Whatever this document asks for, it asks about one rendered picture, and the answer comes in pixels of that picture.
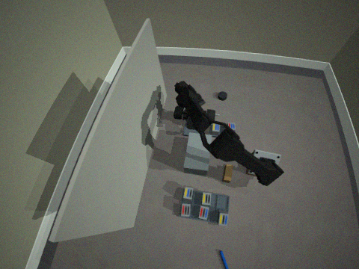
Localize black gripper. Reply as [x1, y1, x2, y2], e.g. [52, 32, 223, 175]
[174, 106, 215, 120]

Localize white box with blue and yellow stripes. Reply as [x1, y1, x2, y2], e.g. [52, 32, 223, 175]
[212, 123, 219, 136]

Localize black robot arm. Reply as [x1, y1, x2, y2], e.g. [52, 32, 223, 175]
[174, 81, 284, 186]

